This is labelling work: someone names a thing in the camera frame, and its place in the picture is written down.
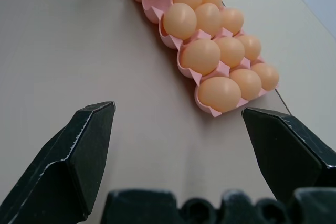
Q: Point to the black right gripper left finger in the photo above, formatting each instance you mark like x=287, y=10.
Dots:
x=65, y=161

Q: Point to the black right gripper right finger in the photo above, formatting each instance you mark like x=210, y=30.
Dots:
x=286, y=150

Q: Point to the pink plastic egg tray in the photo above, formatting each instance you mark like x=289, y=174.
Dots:
x=170, y=40

